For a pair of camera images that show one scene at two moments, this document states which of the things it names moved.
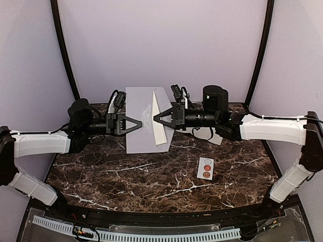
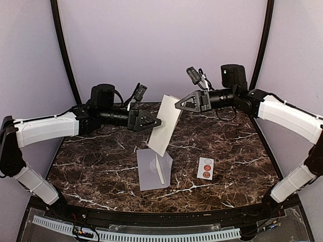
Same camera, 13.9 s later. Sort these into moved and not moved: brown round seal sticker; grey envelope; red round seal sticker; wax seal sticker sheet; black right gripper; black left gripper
Moved: black right gripper; grey envelope; black left gripper
Not moved: brown round seal sticker; wax seal sticker sheet; red round seal sticker
